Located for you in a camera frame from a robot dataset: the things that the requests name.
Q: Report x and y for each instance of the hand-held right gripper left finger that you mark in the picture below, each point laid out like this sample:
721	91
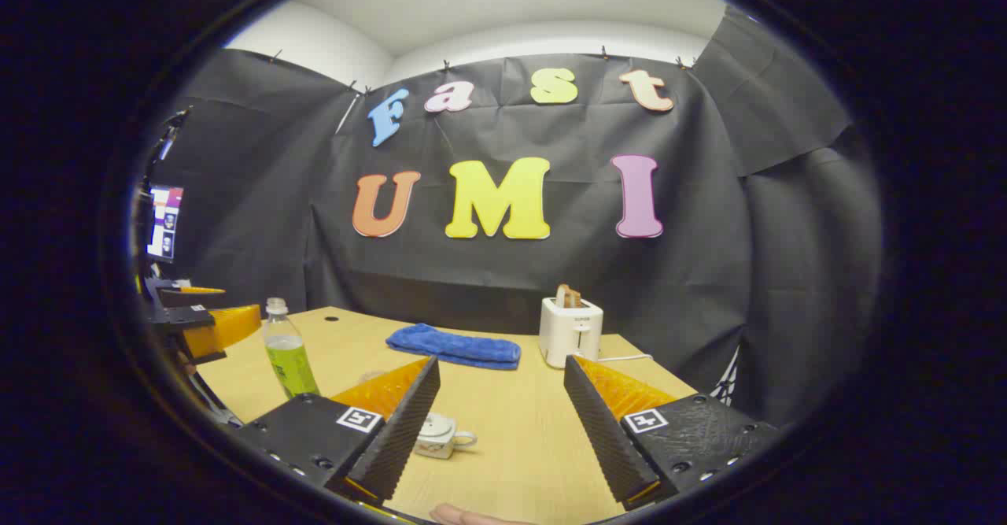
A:
405	430

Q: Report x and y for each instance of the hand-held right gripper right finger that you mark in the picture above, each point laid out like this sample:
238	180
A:
602	438

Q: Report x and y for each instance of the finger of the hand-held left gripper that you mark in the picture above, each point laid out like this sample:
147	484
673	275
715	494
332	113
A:
185	299
228	324

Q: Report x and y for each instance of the white porcelain teacup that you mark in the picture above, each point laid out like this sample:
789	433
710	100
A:
439	442

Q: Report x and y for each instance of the green label water bottle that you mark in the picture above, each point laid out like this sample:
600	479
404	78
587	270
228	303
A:
289	360

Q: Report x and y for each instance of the computer monitor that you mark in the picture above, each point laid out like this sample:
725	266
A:
165	222

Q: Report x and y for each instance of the blue folded towel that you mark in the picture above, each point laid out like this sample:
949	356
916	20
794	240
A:
456	346

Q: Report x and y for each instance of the white toaster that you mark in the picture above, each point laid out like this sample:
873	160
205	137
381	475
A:
568	334

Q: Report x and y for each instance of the bread slice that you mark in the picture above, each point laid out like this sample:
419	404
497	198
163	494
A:
569	297

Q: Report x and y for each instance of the black backdrop cloth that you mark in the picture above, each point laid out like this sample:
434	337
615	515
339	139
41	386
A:
708	273

